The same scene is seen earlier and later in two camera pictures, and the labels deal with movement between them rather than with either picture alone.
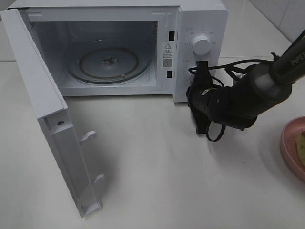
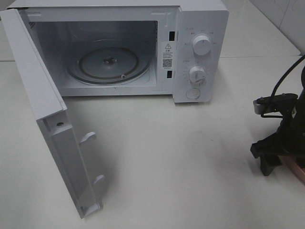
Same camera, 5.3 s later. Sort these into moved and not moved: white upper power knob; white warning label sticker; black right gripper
Moved: black right gripper
Not moved: white upper power knob; white warning label sticker
